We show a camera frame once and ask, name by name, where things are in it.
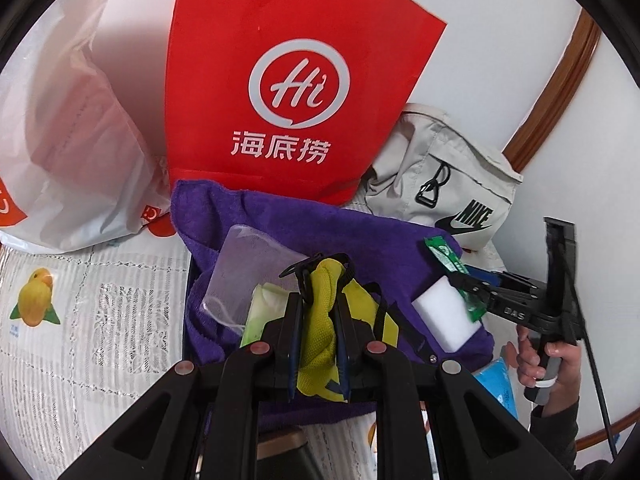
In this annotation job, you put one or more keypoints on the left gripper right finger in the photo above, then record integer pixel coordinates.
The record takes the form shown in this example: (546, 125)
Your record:
(354, 364)

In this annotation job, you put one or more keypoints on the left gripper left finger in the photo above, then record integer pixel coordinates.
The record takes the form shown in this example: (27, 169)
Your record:
(284, 336)

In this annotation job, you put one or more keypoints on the yellow Adidas pouch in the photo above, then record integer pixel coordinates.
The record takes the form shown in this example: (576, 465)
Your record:
(321, 280)

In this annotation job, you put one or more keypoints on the green wet wipe packet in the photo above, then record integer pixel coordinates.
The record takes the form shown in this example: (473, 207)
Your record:
(446, 256)

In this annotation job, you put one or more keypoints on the white sponge block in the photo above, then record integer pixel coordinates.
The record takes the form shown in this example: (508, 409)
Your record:
(443, 311)

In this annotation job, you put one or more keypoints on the right hand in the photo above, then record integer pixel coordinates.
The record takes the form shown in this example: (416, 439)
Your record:
(524, 358)

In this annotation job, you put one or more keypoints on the mint green cloth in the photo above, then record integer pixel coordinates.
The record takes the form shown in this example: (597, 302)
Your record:
(268, 304)

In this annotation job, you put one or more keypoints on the blue tissue pack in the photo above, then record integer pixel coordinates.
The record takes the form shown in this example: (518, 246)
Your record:
(494, 377)

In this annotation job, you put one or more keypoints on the purple towel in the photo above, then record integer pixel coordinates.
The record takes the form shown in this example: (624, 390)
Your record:
(389, 252)

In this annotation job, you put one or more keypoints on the dark green tin box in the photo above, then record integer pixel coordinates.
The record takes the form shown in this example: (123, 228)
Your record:
(285, 454)

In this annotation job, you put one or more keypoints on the translucent mesh pouch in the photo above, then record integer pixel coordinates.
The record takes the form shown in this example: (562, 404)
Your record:
(248, 258)

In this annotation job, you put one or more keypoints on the grey Nike bag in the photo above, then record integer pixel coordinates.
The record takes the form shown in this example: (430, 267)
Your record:
(430, 173)

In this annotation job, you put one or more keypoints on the white Miniso plastic bag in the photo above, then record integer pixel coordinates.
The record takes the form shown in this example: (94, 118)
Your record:
(75, 169)

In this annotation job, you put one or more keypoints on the red paper shopping bag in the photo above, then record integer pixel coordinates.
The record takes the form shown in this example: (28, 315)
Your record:
(290, 97)

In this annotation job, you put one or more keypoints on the brown wooden door frame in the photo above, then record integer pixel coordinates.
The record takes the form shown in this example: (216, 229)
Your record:
(556, 95)

